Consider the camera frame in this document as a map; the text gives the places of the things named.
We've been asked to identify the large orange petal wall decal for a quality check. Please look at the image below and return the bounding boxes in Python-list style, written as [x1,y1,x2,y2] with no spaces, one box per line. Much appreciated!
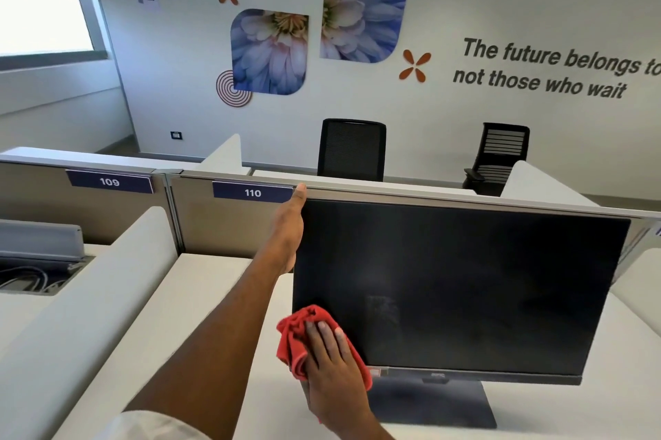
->
[398,49,432,83]

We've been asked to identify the person's left forearm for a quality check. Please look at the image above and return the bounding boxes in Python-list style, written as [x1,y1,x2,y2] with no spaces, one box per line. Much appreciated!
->
[124,248,295,440]

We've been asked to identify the large blue flower wall picture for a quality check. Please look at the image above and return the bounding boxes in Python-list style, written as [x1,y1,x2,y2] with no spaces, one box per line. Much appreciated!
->
[319,0,411,64]

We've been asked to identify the brown spiral wall decal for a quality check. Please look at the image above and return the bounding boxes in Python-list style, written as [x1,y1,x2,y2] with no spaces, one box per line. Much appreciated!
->
[215,70,253,108]

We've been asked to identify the black computer monitor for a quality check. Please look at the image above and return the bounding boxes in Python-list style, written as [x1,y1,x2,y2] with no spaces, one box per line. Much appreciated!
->
[291,197,632,431]

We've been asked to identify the small blue flower wall picture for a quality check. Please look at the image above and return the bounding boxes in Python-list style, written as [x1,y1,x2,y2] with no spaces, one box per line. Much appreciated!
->
[230,8,310,96]

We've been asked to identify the black slatted office chair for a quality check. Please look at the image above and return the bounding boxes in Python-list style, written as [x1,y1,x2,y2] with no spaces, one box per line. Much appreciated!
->
[462,122,531,197]

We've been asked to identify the bundle of desk cables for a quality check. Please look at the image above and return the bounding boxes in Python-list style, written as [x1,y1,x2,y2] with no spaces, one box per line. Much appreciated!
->
[0,265,70,297]

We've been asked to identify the window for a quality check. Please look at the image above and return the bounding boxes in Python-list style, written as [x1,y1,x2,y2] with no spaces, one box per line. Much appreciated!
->
[0,0,110,73]

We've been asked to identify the white desk side divider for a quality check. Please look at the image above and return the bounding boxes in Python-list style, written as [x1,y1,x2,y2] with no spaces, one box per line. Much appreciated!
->
[499,160,601,208]
[611,261,661,338]
[198,133,243,176]
[0,206,179,440]

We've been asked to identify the red cleaning cloth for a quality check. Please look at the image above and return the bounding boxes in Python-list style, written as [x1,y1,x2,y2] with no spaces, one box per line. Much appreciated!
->
[276,304,374,395]

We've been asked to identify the person's left hand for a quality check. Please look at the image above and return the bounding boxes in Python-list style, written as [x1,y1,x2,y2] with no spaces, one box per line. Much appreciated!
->
[265,184,308,276]

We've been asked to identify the white shirt sleeve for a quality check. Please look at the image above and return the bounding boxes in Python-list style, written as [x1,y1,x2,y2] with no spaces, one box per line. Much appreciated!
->
[92,410,211,440]

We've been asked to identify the beige desk partition panel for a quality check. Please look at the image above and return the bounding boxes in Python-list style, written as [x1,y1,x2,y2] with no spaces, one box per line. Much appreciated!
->
[0,147,179,261]
[166,169,661,270]

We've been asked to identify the blue desk number label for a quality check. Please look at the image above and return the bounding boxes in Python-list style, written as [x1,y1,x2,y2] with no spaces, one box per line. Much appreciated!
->
[212,181,294,204]
[65,169,155,195]

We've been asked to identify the person's right hand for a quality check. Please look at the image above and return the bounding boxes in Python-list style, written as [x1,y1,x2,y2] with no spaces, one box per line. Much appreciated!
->
[301,320,374,426]

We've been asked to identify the black mesh office chair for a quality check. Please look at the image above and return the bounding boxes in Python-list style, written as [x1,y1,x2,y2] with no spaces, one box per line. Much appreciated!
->
[316,118,387,182]

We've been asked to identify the grey cable tray lid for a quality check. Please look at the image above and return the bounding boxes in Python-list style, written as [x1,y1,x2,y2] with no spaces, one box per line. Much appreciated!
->
[0,219,85,263]

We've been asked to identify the person's right forearm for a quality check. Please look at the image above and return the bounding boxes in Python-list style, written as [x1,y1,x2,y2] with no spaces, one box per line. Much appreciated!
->
[312,402,396,440]

